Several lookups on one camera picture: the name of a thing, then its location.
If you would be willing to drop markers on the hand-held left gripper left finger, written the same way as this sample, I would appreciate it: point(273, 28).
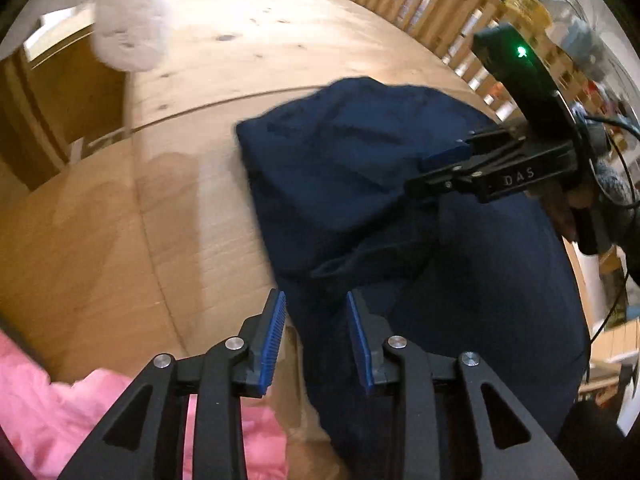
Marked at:
point(272, 345)

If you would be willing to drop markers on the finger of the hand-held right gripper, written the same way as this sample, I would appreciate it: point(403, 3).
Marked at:
point(445, 157)
point(435, 184)

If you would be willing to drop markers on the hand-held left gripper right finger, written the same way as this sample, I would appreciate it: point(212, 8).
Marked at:
point(360, 345)

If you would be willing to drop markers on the navy blue pants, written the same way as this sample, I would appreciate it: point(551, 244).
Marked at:
point(350, 170)

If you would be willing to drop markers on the person's right hand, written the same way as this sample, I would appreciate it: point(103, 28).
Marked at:
point(557, 210)

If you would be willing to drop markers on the wooden slatted railing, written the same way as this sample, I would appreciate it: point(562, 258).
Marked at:
point(430, 5)

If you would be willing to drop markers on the yellow toy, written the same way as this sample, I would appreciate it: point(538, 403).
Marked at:
point(525, 5)

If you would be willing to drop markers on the pink garment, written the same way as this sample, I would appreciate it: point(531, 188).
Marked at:
point(50, 410)

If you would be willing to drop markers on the white lace cloth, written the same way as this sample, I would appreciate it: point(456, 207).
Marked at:
point(130, 15)

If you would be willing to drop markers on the wooden furniture frame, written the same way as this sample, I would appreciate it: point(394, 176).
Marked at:
point(55, 100)

